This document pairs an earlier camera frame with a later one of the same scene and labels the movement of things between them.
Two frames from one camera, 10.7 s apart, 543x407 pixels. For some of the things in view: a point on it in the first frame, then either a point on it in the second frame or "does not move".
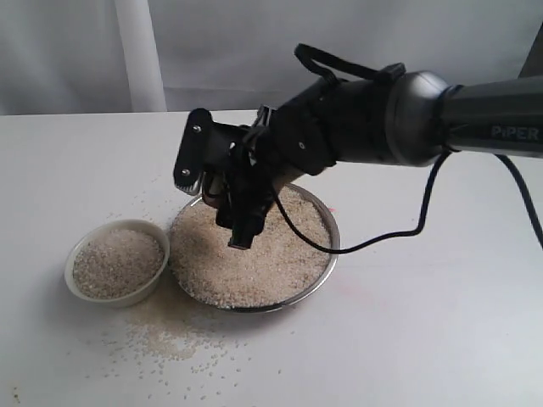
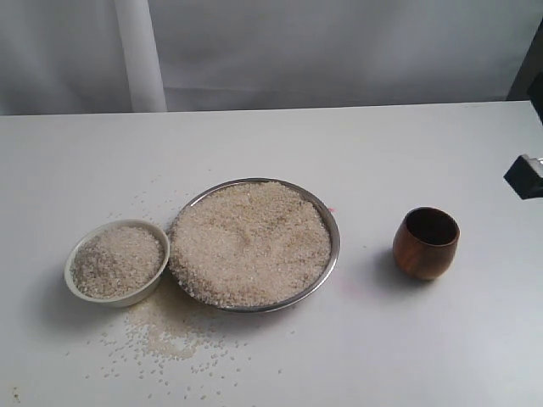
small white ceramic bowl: [116, 263] does not move
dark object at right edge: [533, 66] does not move
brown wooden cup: [215, 189] → [425, 242]
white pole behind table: [145, 80] does not move
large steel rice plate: [279, 266] does not move
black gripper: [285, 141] → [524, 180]
